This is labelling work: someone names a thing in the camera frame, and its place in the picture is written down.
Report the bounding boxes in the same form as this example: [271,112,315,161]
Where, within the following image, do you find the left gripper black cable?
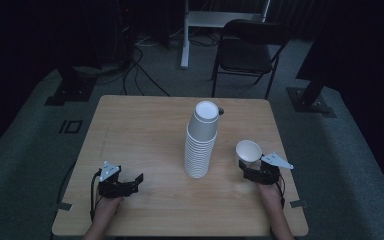
[89,169,103,223]

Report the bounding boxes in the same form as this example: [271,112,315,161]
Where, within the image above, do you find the person's left hand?
[95,195,126,222]

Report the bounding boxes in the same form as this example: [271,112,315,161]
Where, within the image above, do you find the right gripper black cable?
[277,174,287,209]

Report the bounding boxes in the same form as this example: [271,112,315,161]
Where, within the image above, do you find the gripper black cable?
[89,169,103,223]
[277,174,287,209]

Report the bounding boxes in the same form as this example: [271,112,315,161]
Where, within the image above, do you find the black stand base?
[286,77,337,119]
[44,66,98,107]

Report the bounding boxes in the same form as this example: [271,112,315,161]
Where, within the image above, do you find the black floor cables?
[93,31,172,98]

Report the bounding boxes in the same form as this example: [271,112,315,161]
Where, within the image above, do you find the single white paper cup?
[235,139,264,172]

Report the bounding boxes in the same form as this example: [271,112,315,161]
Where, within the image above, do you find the stack of white paper cups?
[183,100,220,180]

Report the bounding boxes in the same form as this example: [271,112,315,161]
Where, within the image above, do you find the person's right hand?
[257,183,284,208]

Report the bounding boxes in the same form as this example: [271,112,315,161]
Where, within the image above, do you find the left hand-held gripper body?
[96,160,140,200]

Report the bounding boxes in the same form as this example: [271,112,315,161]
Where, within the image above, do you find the black folding chair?
[210,18,293,100]

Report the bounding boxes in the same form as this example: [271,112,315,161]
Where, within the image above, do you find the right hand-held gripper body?
[242,151,295,186]

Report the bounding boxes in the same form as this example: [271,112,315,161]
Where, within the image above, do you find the grey tape piece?
[57,201,74,212]
[289,198,310,210]

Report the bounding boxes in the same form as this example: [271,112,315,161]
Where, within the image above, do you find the white metal stand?
[179,0,272,70]

